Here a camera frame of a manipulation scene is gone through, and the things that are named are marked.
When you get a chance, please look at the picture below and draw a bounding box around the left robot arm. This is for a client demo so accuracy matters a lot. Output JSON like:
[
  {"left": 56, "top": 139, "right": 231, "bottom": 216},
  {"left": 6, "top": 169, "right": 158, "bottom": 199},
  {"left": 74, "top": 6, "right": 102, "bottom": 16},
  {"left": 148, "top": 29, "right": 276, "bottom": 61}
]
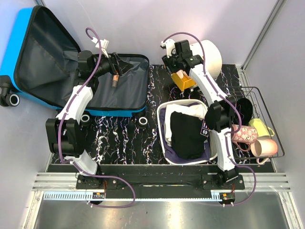
[{"left": 46, "top": 50, "right": 133, "bottom": 189}]

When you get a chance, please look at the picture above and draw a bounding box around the black bowl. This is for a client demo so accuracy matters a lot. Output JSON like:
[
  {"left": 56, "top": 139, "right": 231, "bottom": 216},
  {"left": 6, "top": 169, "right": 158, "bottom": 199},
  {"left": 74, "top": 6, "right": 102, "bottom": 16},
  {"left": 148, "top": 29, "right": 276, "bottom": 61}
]
[{"left": 236, "top": 98, "right": 253, "bottom": 125}]

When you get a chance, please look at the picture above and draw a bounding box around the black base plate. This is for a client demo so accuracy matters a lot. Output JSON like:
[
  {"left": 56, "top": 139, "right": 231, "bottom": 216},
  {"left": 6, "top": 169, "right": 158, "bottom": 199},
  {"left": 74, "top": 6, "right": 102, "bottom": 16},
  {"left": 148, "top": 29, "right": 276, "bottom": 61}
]
[{"left": 76, "top": 172, "right": 245, "bottom": 190}]

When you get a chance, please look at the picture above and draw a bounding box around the purple cloth garment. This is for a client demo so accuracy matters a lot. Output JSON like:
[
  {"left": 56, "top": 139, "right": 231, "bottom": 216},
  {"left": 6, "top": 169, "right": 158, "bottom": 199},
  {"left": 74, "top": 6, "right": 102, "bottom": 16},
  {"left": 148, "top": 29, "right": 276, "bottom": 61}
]
[{"left": 159, "top": 102, "right": 212, "bottom": 165}]

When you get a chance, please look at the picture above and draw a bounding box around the aluminium rail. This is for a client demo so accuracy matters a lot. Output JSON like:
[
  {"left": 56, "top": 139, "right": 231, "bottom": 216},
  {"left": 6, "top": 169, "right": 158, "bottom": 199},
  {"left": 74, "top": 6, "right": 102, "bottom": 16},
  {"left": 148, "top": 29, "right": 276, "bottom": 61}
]
[{"left": 32, "top": 173, "right": 290, "bottom": 192}]

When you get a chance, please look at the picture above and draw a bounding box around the pink patterned mug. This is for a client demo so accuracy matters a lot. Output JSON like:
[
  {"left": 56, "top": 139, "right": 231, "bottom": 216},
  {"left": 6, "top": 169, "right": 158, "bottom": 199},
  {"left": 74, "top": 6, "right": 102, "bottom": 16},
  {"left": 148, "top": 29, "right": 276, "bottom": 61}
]
[{"left": 232, "top": 124, "right": 258, "bottom": 152}]

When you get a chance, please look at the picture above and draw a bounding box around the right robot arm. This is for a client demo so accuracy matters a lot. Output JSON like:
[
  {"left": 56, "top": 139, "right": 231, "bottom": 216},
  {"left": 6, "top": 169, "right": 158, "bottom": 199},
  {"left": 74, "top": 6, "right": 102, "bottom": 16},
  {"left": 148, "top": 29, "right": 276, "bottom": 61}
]
[{"left": 161, "top": 39, "right": 239, "bottom": 189}]

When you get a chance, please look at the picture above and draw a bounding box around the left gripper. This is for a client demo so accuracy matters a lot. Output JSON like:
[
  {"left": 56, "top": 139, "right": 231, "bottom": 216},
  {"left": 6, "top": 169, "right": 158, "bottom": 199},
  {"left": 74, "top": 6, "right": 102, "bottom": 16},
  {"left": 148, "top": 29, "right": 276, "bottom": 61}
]
[{"left": 92, "top": 50, "right": 133, "bottom": 77}]

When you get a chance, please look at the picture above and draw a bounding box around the white rectangular tube box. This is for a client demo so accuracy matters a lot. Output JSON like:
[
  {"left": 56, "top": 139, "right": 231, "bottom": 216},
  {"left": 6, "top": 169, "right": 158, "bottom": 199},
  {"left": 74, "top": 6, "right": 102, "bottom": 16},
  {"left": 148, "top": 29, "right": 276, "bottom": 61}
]
[{"left": 176, "top": 70, "right": 189, "bottom": 79}]

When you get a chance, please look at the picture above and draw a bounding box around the black wire dish rack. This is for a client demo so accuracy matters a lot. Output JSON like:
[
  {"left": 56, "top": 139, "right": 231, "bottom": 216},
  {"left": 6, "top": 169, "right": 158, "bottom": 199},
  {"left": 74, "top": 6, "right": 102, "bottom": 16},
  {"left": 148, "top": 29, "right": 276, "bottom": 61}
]
[{"left": 225, "top": 86, "right": 285, "bottom": 158}]

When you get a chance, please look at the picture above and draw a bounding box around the blue fish-print suitcase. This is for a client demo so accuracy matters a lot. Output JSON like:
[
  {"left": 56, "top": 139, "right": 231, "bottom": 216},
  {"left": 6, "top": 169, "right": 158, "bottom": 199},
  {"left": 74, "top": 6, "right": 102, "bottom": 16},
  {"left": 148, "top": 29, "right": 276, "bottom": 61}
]
[{"left": 0, "top": 6, "right": 149, "bottom": 117}]

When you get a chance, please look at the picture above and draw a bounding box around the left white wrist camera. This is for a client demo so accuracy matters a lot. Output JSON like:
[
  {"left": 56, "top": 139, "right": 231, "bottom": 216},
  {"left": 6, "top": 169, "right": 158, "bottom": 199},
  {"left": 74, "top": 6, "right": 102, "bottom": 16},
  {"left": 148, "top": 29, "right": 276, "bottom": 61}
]
[{"left": 92, "top": 37, "right": 109, "bottom": 58}]

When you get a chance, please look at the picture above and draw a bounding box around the cream cylindrical drawer box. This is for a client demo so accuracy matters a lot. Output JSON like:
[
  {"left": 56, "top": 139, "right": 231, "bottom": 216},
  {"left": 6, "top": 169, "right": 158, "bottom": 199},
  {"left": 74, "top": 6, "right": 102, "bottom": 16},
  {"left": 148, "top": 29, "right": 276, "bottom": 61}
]
[{"left": 171, "top": 40, "right": 224, "bottom": 92}]

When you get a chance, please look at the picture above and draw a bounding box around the yellow-green mug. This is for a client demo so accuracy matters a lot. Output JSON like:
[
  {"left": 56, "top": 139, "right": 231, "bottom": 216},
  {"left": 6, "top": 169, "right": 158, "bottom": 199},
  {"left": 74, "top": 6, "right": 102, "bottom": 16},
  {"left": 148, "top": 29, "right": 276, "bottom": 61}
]
[{"left": 249, "top": 118, "right": 275, "bottom": 138}]

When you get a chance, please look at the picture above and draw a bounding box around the white fluffy towel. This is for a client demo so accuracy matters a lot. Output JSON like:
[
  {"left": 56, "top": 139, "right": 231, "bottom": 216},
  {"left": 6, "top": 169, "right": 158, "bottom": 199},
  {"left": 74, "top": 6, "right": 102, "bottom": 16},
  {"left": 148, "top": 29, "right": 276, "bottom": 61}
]
[{"left": 164, "top": 102, "right": 207, "bottom": 146}]

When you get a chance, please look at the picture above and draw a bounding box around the peach gradient mug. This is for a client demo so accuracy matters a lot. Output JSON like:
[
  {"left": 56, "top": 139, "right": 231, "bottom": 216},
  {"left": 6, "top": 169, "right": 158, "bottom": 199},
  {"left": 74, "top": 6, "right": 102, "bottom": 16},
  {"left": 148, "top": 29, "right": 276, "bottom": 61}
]
[{"left": 251, "top": 139, "right": 278, "bottom": 165}]

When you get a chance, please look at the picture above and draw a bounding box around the white plastic basin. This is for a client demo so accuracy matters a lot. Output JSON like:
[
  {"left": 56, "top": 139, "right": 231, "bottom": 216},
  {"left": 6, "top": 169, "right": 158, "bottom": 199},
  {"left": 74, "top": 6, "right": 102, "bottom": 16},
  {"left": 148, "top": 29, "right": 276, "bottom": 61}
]
[{"left": 157, "top": 99, "right": 219, "bottom": 166}]

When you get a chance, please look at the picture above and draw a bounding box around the black cloth garment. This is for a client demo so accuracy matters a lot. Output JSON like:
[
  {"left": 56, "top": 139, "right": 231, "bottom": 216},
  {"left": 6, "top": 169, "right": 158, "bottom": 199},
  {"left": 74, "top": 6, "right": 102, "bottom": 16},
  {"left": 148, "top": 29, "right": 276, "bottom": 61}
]
[{"left": 170, "top": 112, "right": 207, "bottom": 160}]

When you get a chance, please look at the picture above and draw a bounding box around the detached black white wheel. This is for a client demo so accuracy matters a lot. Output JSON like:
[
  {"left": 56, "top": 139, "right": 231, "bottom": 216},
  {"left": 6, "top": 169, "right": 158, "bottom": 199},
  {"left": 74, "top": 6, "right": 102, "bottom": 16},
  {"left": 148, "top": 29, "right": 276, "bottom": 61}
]
[{"left": 138, "top": 116, "right": 148, "bottom": 129}]

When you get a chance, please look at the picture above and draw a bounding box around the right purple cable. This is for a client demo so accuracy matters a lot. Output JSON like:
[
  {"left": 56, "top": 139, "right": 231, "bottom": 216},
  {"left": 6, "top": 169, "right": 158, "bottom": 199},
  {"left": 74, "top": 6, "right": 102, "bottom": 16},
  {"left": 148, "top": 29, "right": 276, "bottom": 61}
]
[{"left": 163, "top": 32, "right": 257, "bottom": 207}]

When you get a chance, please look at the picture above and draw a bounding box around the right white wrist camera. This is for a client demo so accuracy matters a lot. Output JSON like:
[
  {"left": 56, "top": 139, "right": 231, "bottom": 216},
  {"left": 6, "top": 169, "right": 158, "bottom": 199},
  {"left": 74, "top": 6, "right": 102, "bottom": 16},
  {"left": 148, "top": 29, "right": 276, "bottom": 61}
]
[{"left": 161, "top": 39, "right": 175, "bottom": 58}]

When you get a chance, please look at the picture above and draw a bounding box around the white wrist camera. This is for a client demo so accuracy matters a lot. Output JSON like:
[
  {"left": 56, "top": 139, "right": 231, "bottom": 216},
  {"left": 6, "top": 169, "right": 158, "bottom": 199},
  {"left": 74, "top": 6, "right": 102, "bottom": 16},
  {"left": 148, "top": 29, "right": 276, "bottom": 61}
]
[
  {"left": 161, "top": 39, "right": 175, "bottom": 58},
  {"left": 92, "top": 37, "right": 109, "bottom": 58}
]

